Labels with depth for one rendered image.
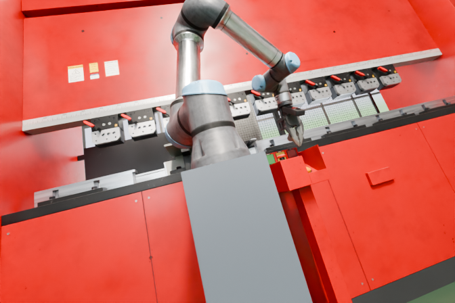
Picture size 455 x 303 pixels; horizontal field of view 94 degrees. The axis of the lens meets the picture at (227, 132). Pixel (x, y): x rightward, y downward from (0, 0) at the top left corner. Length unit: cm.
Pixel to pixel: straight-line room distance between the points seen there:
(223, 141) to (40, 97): 135
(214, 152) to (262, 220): 17
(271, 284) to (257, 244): 7
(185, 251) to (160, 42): 128
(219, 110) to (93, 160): 159
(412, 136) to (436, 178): 27
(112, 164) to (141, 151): 24
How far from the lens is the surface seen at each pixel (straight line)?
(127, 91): 147
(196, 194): 43
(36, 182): 163
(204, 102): 51
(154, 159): 184
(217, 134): 48
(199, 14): 83
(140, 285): 120
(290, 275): 47
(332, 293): 106
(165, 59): 155
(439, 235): 171
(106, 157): 196
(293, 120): 100
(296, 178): 89
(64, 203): 129
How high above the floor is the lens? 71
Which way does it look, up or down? 16 degrees up
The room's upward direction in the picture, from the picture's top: 15 degrees counter-clockwise
